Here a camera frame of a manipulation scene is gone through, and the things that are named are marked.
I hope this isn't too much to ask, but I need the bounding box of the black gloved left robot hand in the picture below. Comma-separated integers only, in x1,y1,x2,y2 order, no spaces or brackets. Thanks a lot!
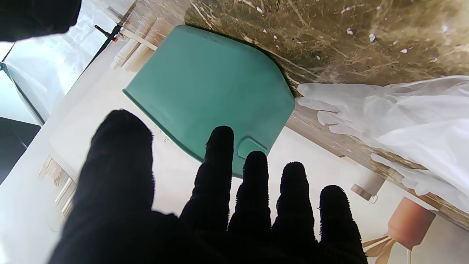
48,109,368,264

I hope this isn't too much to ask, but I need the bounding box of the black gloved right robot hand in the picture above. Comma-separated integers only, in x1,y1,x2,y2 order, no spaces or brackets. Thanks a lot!
0,0,82,42

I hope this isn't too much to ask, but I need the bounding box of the teal plastic basket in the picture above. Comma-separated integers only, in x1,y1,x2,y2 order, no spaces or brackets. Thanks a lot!
123,25,296,179

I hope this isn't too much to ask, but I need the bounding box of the black clamp stand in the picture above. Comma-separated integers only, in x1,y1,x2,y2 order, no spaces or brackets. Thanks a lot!
82,24,123,74

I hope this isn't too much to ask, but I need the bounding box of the grey mug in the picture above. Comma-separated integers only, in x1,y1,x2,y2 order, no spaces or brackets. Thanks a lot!
351,172,385,204

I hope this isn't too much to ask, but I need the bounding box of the terracotta utensil pot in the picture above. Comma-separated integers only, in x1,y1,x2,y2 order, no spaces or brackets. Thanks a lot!
361,197,436,264

